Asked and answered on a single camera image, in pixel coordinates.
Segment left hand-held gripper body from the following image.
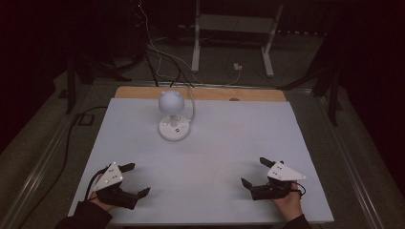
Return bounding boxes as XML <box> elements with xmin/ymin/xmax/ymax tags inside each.
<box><xmin>92</xmin><ymin>161</ymin><xmax>140</xmax><ymax>211</ymax></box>

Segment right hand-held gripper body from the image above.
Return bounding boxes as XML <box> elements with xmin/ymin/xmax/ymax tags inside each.
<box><xmin>250</xmin><ymin>160</ymin><xmax>308</xmax><ymax>201</ymax></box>

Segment person's left hand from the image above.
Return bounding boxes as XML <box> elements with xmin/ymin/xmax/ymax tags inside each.
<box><xmin>88</xmin><ymin>191</ymin><xmax>116</xmax><ymax>213</ymax></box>

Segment person's right hand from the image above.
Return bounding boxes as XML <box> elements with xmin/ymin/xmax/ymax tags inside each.
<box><xmin>273</xmin><ymin>180</ymin><xmax>304</xmax><ymax>223</ymax></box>

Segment white table mat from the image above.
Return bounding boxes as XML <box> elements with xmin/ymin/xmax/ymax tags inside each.
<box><xmin>67</xmin><ymin>97</ymin><xmax>335</xmax><ymax>225</ymax></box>

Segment black floor socket box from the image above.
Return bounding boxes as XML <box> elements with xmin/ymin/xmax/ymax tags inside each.
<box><xmin>76</xmin><ymin>113</ymin><xmax>96</xmax><ymax>126</ymax></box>

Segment white mushroom desk lamp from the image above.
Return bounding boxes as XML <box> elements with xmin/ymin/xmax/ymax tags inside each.
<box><xmin>158</xmin><ymin>90</ymin><xmax>191</xmax><ymax>142</ymax></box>

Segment wooden table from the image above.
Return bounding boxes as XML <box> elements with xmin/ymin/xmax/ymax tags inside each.
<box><xmin>114</xmin><ymin>86</ymin><xmax>288</xmax><ymax>103</ymax></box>

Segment black stand legs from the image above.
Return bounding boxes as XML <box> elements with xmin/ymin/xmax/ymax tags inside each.
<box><xmin>276</xmin><ymin>47</ymin><xmax>344</xmax><ymax>127</ymax></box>
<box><xmin>64</xmin><ymin>47</ymin><xmax>134</xmax><ymax>115</ymax></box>

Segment white metal stand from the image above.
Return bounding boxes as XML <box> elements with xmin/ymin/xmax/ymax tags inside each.
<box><xmin>190</xmin><ymin>0</ymin><xmax>285</xmax><ymax>78</ymax></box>

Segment left hand-held gripper black cable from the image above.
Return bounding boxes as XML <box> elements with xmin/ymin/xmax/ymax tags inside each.
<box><xmin>83</xmin><ymin>167</ymin><xmax>109</xmax><ymax>202</ymax></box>

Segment hand-held gripper black cable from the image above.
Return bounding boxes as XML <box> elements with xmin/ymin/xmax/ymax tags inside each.
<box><xmin>83</xmin><ymin>167</ymin><xmax>109</xmax><ymax>202</ymax></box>
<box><xmin>289</xmin><ymin>181</ymin><xmax>307</xmax><ymax>197</ymax></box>

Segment right hand-held gripper black cable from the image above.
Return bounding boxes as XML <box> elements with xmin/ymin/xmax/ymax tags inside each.
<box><xmin>289</xmin><ymin>181</ymin><xmax>307</xmax><ymax>197</ymax></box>

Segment long black floor cable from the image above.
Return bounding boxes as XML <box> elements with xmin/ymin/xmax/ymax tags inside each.
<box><xmin>17</xmin><ymin>106</ymin><xmax>109</xmax><ymax>229</ymax></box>

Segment white plug with cable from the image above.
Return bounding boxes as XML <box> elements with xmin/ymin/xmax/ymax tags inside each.
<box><xmin>203</xmin><ymin>62</ymin><xmax>244</xmax><ymax>87</ymax></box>

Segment bundle of floor cables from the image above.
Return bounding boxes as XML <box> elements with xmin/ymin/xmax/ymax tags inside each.
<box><xmin>135</xmin><ymin>0</ymin><xmax>196</xmax><ymax>89</ymax></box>

